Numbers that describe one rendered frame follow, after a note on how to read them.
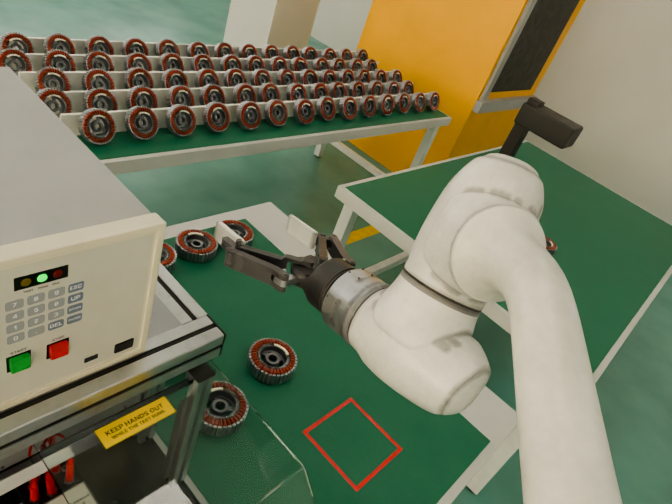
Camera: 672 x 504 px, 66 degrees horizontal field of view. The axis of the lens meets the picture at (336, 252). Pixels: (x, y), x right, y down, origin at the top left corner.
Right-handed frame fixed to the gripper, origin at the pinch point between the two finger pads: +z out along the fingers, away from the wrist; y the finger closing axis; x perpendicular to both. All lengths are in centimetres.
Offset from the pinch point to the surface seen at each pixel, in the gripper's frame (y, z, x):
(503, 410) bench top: -69, -25, 46
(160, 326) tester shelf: 17.5, -5.3, 10.5
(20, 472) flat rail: 36.0, -12.4, 20.8
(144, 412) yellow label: 22.4, -12.9, 17.3
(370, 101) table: -158, 129, 4
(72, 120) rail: -10, 115, 18
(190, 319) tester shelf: 13.2, -5.6, 10.3
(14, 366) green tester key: 36.4, -12.2, 5.9
